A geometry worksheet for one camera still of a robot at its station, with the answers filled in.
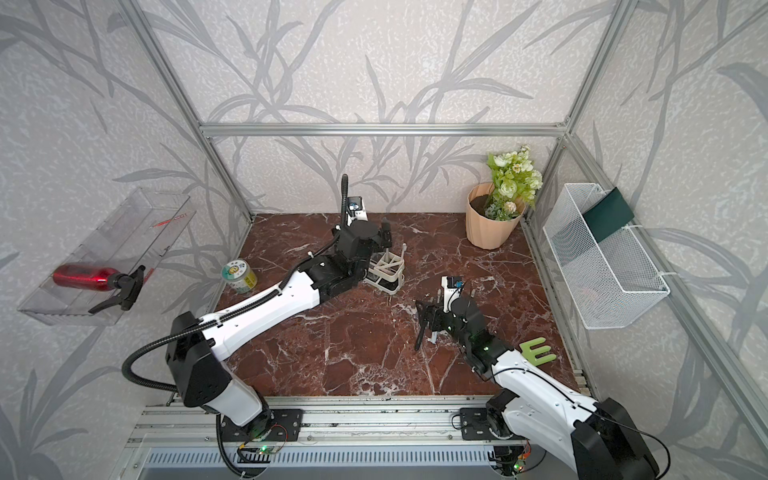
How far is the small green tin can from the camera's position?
95cm

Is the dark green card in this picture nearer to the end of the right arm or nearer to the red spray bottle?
the end of the right arm

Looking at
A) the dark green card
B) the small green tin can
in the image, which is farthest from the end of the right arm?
the small green tin can

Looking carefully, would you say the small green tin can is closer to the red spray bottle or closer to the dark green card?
the red spray bottle

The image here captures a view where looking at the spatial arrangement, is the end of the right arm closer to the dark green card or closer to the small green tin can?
the dark green card
